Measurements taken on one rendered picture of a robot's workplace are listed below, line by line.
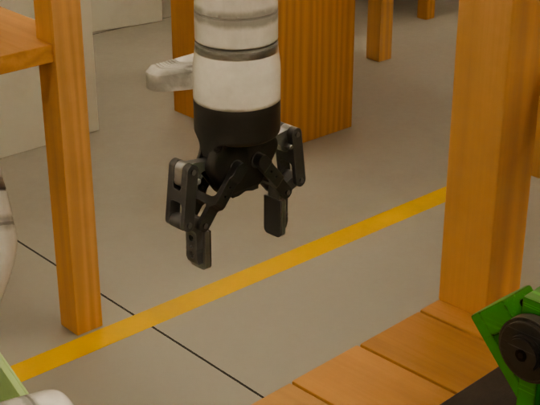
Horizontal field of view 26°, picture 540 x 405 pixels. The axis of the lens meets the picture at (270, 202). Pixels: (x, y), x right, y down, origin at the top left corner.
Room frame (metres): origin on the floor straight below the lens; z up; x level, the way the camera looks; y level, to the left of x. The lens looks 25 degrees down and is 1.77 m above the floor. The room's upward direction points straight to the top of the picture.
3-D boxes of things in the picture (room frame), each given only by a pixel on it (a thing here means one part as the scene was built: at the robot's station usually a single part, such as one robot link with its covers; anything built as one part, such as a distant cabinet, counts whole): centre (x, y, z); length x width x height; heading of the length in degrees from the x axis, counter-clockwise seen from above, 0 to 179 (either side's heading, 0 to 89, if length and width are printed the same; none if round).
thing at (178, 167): (0.92, 0.06, 1.39); 0.05 x 0.02 x 0.02; 135
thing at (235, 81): (0.96, 0.04, 1.47); 0.11 x 0.09 x 0.06; 45
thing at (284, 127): (0.98, 0.00, 1.39); 0.05 x 0.02 x 0.02; 135
